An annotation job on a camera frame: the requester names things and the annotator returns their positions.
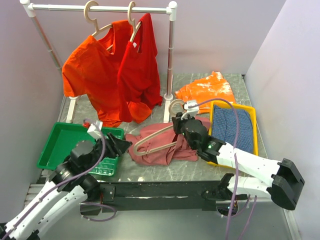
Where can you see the green plastic tray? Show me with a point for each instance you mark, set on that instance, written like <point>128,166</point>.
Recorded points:
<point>64,137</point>

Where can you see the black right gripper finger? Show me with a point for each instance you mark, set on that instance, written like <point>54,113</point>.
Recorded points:
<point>178,119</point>
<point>178,127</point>

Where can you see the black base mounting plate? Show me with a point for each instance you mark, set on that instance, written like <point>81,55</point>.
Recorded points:
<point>167,195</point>

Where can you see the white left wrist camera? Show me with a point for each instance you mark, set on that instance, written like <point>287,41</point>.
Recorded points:
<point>94,129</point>

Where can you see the orange t shirt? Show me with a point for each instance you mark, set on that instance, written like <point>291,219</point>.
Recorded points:
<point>92,70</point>

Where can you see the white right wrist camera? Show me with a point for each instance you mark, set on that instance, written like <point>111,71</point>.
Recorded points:
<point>191,109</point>

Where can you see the dusty pink t shirt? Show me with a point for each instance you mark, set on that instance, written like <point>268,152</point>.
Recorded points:
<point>179,151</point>

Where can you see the beige hanger with orange shirt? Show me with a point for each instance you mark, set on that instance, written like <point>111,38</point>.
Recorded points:
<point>97,30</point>

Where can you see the white clothes rack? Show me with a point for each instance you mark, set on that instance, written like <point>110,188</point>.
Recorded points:
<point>171,10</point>

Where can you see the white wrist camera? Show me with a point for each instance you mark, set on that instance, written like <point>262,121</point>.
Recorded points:
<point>94,129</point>
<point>191,109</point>

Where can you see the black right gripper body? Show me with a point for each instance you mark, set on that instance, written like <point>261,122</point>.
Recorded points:
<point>190,142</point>

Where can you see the orange white patterned shirt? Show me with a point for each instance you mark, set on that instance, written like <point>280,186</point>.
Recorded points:
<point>203,89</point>

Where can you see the red t shirt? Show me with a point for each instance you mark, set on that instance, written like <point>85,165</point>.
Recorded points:
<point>138,77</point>

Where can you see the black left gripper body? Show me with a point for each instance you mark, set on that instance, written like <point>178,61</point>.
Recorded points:
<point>98,150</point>

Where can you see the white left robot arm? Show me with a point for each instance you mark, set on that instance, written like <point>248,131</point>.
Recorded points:
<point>69,184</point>

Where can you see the beige hanger with red shirt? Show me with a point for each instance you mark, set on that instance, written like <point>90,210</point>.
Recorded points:
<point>132,21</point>

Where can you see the yellow plastic tray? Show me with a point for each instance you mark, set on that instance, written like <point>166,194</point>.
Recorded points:
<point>223,125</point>

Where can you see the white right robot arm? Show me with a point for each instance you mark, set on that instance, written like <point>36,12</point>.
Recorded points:
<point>279,181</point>

